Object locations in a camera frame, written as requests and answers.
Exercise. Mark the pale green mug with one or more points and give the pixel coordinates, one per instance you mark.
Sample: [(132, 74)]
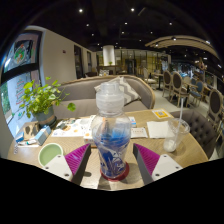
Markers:
[(50, 153)]

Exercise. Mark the green potted plant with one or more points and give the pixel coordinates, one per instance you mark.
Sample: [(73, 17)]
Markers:
[(41, 98)]

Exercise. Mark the framed food picture window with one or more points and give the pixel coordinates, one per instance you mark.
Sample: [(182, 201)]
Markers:
[(21, 50)]

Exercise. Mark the white paper napkin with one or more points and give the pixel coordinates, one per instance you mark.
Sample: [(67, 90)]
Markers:
[(157, 129)]

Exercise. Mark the group of oval-back dining chairs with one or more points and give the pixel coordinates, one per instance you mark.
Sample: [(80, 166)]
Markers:
[(176, 85)]

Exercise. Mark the grey curved sofa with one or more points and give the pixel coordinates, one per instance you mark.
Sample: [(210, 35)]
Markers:
[(83, 91)]

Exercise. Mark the clear plastic cup with straw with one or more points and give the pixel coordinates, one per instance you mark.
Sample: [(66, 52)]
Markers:
[(175, 138)]

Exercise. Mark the yellow square card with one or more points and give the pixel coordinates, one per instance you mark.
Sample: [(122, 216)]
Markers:
[(162, 114)]

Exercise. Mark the small blue white packet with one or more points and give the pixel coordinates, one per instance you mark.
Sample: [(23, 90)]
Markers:
[(19, 136)]

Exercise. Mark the white rectangular box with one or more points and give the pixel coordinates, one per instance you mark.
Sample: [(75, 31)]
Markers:
[(88, 138)]

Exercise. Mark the group of ceiling spot lights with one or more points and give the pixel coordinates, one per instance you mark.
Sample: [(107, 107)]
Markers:
[(80, 10)]

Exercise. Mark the printed menu leaflet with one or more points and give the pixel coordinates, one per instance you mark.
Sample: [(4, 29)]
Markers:
[(71, 128)]

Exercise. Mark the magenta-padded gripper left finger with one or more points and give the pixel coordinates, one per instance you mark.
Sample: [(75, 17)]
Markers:
[(77, 159)]

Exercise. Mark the window with tree sticker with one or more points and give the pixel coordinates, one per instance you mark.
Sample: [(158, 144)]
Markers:
[(18, 90)]

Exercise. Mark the dark grey tufted chair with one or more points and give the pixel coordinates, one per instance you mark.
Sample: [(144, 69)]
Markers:
[(201, 130)]

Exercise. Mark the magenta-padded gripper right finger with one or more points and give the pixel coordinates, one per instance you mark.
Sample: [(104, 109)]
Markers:
[(146, 159)]

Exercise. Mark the brown cardboard holder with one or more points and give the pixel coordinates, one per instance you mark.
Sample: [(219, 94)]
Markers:
[(30, 130)]

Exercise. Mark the light blue tissue box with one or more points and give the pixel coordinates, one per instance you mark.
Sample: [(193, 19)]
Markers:
[(42, 135)]

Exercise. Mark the clear bottle with blue label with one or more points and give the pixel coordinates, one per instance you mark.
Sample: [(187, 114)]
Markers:
[(111, 143)]

